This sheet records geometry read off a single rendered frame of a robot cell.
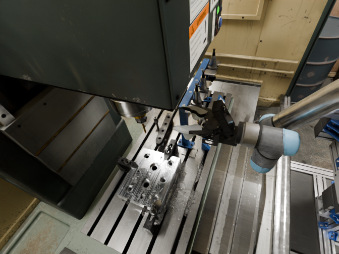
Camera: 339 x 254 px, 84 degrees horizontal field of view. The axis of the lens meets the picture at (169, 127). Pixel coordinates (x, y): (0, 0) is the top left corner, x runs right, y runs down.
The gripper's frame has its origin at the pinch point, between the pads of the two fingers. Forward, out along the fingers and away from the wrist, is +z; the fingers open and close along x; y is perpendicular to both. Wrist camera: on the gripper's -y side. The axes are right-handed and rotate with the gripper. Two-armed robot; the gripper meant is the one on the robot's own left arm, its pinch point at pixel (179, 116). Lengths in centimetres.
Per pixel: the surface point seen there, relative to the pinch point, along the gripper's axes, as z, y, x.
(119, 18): 4.8, -34.4, -13.0
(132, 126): 66, 86, 52
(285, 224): -53, 59, -3
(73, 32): 16.0, -31.2, -12.4
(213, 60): -1, 15, 61
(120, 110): 16.3, -6.2, -7.8
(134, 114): 12.4, -4.5, -6.8
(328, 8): -55, -3, 97
